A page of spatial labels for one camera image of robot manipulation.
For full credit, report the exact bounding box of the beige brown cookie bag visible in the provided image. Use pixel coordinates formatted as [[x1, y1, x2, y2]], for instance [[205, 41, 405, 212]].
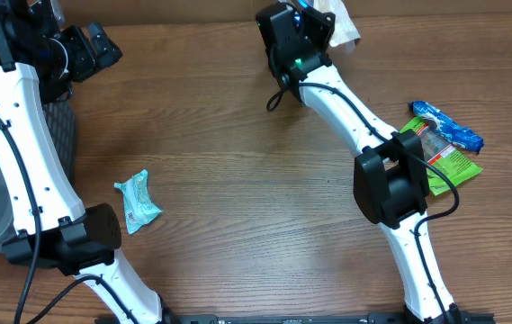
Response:
[[312, 0, 361, 52]]

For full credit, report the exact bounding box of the light teal snack packet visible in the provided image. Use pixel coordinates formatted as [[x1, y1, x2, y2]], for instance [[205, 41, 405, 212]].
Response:
[[113, 169, 162, 235]]

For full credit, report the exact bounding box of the blue snack bar wrapper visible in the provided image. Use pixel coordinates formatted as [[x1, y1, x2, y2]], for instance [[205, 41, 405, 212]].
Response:
[[408, 101, 484, 154]]

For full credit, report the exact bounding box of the green snack packet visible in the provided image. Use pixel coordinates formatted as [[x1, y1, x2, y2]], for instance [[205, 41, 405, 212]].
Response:
[[400, 117, 482, 186]]

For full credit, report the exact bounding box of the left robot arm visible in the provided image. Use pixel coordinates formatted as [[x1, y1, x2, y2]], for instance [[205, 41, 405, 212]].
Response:
[[0, 1, 169, 323]]

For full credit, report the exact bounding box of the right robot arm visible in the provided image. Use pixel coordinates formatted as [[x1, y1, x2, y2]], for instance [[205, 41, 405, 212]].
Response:
[[256, 2, 463, 323]]

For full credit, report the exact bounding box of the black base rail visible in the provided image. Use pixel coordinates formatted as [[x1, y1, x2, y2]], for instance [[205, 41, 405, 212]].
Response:
[[94, 311, 496, 324]]

